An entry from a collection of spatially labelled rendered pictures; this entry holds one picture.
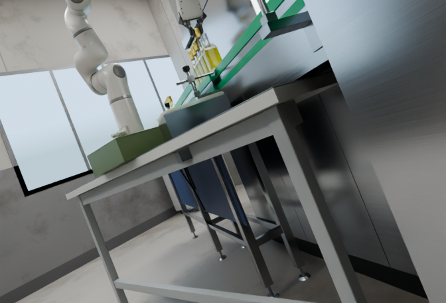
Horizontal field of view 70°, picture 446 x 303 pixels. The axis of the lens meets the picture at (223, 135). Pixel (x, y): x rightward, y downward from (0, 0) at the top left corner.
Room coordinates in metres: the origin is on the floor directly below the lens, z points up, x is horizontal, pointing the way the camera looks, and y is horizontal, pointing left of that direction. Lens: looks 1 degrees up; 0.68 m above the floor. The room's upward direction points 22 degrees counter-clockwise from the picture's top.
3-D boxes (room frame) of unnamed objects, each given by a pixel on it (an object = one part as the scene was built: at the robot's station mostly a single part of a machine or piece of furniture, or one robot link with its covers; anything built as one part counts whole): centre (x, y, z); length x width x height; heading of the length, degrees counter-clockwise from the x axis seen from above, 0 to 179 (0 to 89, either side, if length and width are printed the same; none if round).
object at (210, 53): (1.36, -0.08, 0.99); 0.06 x 0.06 x 0.21; 20
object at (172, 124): (1.11, 0.04, 0.79); 0.27 x 0.17 x 0.08; 109
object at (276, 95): (1.77, -0.14, 0.73); 1.58 x 1.52 x 0.04; 43
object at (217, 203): (2.10, 0.22, 0.54); 1.59 x 0.18 x 0.43; 19
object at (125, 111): (1.30, 0.34, 0.92); 0.16 x 0.13 x 0.15; 144
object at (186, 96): (2.10, 0.31, 0.93); 1.75 x 0.01 x 0.08; 19
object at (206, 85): (2.12, 0.24, 0.93); 1.75 x 0.01 x 0.08; 19
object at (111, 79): (1.32, 0.34, 1.08); 0.13 x 0.10 x 0.16; 56
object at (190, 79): (1.24, 0.01, 0.95); 0.17 x 0.03 x 0.12; 109
